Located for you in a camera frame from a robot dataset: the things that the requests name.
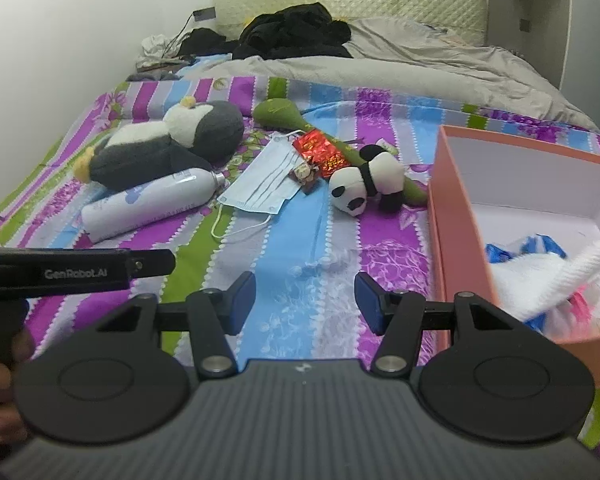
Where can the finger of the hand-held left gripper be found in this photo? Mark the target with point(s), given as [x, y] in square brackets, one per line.
[152, 262]

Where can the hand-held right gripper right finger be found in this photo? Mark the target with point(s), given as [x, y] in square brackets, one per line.
[369, 305]

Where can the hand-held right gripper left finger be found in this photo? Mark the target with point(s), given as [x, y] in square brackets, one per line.
[244, 305]

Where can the orange cardboard box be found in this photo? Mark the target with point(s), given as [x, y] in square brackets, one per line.
[455, 220]

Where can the blue plastic bag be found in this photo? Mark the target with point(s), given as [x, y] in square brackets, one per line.
[500, 255]

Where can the white fuzzy knit cloth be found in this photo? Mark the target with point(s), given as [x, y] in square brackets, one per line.
[530, 280]

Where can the pink hair clip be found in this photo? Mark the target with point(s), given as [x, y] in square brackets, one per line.
[582, 302]

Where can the person's left hand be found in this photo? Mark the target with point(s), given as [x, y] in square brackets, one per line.
[0, 370]

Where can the white spray bottle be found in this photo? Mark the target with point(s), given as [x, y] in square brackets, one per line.
[145, 205]

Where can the striped floral bedsheet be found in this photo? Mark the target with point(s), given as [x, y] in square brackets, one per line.
[305, 240]

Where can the grey penguin plush toy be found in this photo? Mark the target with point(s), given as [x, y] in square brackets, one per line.
[145, 155]

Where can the blue face mask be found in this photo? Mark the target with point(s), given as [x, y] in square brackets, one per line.
[265, 180]

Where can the panda plush toy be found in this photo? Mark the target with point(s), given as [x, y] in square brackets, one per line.
[375, 175]

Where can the small dark candy wrapper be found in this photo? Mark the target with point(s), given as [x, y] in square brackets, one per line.
[305, 175]

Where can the red foil packet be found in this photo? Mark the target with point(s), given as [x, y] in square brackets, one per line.
[320, 152]

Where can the grey cloth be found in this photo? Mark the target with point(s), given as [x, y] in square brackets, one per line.
[150, 76]

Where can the green plush stick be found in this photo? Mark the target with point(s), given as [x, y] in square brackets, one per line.
[280, 112]

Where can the white crumpled cloth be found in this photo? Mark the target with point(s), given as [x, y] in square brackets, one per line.
[152, 46]

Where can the dark clothing heap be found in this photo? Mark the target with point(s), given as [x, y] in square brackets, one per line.
[202, 40]

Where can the grey duvet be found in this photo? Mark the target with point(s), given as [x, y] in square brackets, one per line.
[430, 65]

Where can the black clothing pile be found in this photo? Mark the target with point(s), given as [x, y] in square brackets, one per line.
[290, 32]

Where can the grey wardrobe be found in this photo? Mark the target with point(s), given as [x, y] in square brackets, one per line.
[580, 30]

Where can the black wall charger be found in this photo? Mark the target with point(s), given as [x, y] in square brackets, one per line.
[205, 13]

